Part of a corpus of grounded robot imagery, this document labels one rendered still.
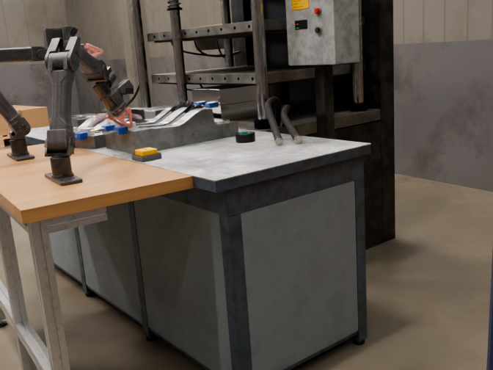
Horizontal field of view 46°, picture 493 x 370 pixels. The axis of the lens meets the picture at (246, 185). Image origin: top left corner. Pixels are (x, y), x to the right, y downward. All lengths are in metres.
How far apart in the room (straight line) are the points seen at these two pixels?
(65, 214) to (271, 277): 0.70
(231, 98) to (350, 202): 1.23
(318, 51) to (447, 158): 2.41
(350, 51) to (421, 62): 2.30
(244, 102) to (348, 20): 0.86
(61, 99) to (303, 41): 1.20
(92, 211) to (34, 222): 0.16
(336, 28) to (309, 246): 1.00
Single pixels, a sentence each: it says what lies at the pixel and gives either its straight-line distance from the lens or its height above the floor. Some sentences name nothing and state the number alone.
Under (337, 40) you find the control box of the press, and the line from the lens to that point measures 2.58.
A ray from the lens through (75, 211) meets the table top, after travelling 1.67.
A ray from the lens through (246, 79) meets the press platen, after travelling 2.93.
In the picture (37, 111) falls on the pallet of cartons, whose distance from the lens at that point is 9.22.
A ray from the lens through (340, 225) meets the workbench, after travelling 2.13.
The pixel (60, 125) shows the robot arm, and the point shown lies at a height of 0.97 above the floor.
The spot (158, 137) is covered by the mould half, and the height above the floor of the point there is 0.85.
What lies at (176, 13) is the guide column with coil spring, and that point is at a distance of 3.37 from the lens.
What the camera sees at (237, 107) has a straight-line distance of 3.19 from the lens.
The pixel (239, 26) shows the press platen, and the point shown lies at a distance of 2.95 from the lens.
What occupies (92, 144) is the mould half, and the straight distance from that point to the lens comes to 2.51.
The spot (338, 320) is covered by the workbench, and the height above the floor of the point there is 0.15.
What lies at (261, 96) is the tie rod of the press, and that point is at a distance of 2.75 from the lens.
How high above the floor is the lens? 1.18
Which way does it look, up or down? 14 degrees down
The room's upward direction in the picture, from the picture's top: 4 degrees counter-clockwise
